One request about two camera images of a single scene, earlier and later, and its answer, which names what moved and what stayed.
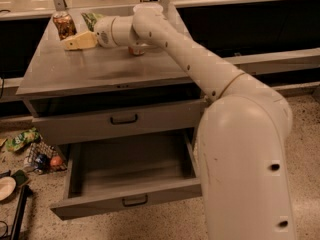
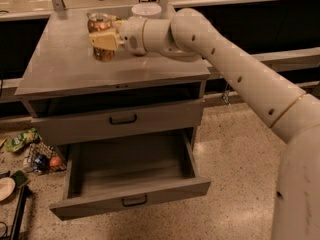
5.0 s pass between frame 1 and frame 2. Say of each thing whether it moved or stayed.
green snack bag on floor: stayed
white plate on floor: stayed
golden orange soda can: moved
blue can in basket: stayed
